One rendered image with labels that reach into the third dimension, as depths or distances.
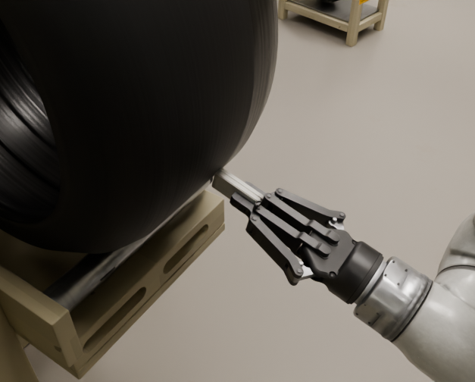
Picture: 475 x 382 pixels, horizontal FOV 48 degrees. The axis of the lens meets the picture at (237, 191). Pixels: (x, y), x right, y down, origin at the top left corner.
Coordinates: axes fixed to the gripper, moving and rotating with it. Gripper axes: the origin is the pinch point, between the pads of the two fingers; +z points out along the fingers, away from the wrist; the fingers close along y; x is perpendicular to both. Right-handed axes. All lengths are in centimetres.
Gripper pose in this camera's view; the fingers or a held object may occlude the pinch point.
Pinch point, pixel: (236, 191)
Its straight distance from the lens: 70.1
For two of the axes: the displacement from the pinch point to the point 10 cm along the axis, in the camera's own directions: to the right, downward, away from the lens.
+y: -5.6, 5.5, -6.2
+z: -8.0, -5.5, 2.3
